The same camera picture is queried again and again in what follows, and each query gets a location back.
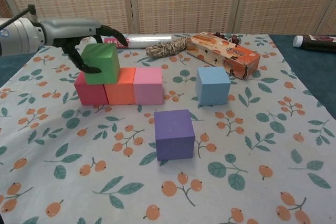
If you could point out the dark grape juice bottle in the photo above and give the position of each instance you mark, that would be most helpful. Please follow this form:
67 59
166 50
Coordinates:
317 43

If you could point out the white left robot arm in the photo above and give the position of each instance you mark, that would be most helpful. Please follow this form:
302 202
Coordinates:
18 36

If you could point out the orange biscuit box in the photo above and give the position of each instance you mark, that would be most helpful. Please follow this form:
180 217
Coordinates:
223 53

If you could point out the brown white twine bundle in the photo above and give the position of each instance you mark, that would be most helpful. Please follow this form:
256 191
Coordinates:
165 48

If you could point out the dark red grape bunch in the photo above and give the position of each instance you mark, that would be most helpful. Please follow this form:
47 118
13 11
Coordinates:
234 39

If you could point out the floral printed tablecloth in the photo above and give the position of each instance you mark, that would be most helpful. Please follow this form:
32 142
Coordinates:
262 155

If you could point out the woven bamboo folding screen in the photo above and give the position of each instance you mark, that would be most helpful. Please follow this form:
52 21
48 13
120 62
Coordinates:
183 1

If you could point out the orange foam cube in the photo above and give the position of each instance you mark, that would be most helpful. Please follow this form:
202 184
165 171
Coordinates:
120 90

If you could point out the pink foam cube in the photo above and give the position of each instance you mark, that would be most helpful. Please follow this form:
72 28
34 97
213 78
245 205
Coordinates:
148 87

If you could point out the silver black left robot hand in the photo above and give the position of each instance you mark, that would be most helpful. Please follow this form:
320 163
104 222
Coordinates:
68 30

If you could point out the light blue foam cube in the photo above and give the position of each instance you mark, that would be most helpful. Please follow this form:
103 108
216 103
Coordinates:
213 87

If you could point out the purple foam cube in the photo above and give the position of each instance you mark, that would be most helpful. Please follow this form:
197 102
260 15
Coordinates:
174 137

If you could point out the green foam cube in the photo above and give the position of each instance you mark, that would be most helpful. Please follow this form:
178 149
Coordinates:
101 64

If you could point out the red foam cube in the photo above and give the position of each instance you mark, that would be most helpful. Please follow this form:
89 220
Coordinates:
90 94

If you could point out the teal table cover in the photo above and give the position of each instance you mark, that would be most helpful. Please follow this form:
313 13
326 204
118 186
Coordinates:
315 77

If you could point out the plastic food wrap roll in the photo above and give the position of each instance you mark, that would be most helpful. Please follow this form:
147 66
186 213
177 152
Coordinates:
147 40

